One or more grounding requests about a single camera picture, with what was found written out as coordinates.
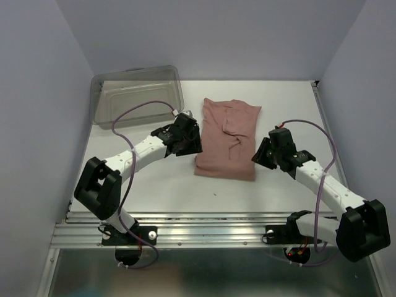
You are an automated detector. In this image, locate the pink t shirt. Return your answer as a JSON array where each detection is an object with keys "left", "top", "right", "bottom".
[{"left": 194, "top": 98, "right": 262, "bottom": 181}]

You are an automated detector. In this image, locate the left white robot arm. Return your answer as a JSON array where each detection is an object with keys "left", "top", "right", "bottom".
[{"left": 74, "top": 113, "right": 202, "bottom": 244}]

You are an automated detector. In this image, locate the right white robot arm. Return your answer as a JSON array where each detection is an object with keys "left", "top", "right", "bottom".
[{"left": 252, "top": 127, "right": 390, "bottom": 264}]

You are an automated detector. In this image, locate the clear plastic bin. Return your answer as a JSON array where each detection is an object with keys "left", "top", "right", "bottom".
[{"left": 90, "top": 66, "right": 184, "bottom": 130}]

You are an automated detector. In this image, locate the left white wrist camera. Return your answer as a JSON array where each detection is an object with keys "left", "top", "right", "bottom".
[{"left": 180, "top": 110, "right": 194, "bottom": 118}]

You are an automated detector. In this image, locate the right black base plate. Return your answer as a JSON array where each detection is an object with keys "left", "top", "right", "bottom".
[{"left": 262, "top": 225, "right": 306, "bottom": 246}]

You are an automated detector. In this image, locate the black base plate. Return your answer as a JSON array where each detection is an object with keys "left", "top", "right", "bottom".
[
  {"left": 262, "top": 225, "right": 306, "bottom": 246},
  {"left": 98, "top": 225, "right": 158, "bottom": 246}
]

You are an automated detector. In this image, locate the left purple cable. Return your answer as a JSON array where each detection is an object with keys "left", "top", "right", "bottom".
[{"left": 111, "top": 101, "right": 179, "bottom": 269}]

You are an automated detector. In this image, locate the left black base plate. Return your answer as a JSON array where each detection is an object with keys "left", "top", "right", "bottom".
[{"left": 98, "top": 225, "right": 158, "bottom": 246}]

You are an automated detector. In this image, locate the aluminium rail frame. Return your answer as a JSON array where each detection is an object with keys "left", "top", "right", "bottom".
[{"left": 49, "top": 80, "right": 379, "bottom": 248}]

